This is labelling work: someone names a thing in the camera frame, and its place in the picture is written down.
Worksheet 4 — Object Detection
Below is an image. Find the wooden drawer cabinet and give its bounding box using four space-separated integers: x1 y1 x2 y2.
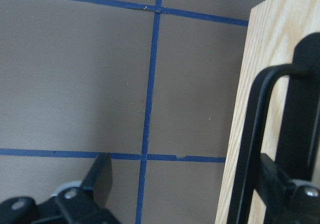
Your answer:
214 0 320 224

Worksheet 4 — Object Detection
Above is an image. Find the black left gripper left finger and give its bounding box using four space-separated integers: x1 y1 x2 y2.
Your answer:
0 153 119 223

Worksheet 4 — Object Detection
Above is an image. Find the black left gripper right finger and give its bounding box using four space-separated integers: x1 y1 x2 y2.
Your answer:
255 153 320 224

